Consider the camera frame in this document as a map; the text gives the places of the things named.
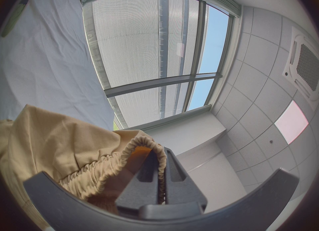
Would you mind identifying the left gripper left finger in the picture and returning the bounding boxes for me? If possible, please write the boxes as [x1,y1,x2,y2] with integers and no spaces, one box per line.
[115,148,160,212]

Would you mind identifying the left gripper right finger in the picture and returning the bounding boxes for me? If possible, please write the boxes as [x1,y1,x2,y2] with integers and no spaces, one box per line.
[164,147,208,213]

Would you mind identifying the tan shorts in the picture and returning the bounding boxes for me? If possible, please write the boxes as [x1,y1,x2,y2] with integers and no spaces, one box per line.
[0,104,167,215]

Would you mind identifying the window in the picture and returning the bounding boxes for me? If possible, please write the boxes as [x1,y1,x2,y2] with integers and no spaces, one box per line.
[82,0,236,129]

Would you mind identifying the square ceiling light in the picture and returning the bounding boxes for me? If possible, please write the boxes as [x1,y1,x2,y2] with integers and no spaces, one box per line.
[274,100,309,145]

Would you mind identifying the white ceiling air conditioner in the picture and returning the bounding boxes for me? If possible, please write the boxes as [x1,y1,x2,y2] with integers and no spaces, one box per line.
[283,26,319,103]

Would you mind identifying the green garment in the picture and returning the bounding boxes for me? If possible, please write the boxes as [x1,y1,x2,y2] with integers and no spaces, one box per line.
[1,1,25,38]

